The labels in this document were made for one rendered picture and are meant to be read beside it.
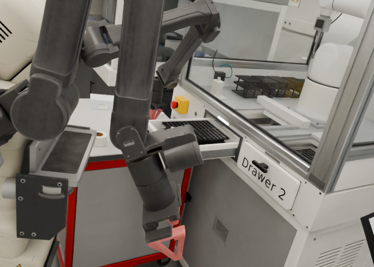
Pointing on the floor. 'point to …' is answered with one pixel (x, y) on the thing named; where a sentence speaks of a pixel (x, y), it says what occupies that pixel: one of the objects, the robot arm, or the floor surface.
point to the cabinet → (256, 226)
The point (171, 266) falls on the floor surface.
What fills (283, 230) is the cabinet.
